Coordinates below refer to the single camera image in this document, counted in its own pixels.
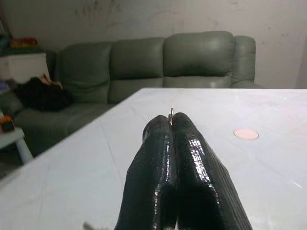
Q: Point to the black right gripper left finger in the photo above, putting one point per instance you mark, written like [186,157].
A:
[149,172]

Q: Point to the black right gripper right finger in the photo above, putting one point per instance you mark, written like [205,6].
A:
[204,177]

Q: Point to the pink round disc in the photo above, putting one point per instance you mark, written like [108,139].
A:
[246,134]

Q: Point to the white table cloth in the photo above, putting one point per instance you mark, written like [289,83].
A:
[72,179]

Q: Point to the green leather sofa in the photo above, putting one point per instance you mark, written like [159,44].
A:
[148,72]

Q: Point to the black cloth bundle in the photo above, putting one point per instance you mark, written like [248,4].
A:
[43,94]

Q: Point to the white side table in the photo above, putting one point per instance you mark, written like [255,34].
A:
[14,143]

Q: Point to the orange and black device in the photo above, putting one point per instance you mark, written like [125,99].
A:
[6,123]

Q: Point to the white cabinet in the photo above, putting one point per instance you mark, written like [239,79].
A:
[21,65]

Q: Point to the colourful toys pile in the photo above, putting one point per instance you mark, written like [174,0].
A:
[19,43]

